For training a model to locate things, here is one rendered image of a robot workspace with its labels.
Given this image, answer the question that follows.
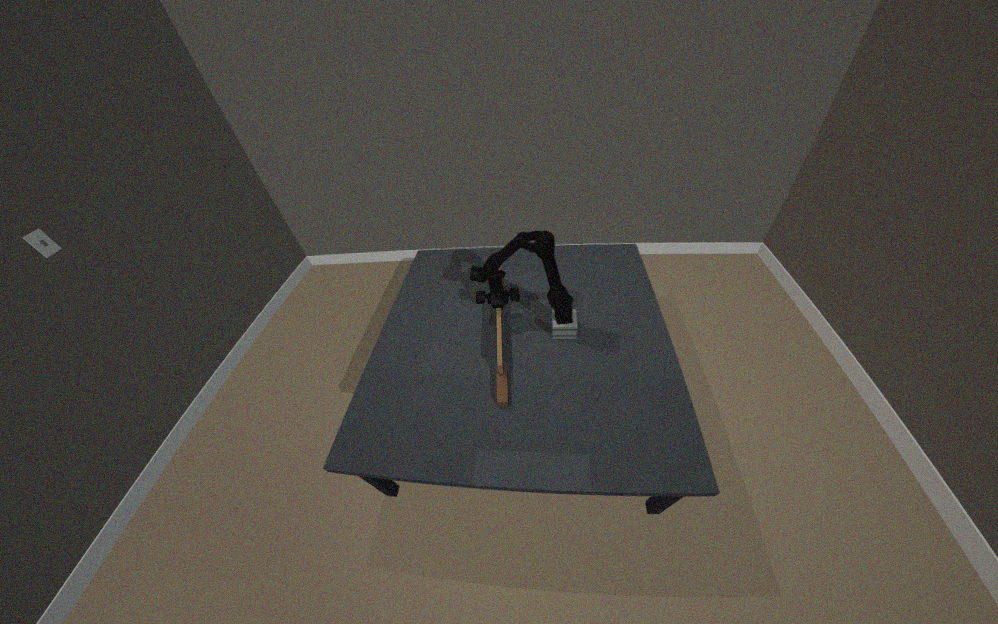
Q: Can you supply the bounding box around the long wooden rail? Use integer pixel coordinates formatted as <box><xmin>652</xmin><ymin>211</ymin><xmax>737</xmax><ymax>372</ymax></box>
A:
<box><xmin>497</xmin><ymin>308</ymin><xmax>504</xmax><ymax>374</ymax></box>

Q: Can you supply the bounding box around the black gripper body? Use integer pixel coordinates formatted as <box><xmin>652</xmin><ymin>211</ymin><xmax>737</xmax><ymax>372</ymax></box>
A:
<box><xmin>476</xmin><ymin>284</ymin><xmax>519</xmax><ymax>304</ymax></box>

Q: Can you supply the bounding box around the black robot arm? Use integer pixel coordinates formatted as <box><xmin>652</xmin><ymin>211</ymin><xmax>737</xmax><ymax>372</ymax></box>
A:
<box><xmin>470</xmin><ymin>231</ymin><xmax>573</xmax><ymax>324</ymax></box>

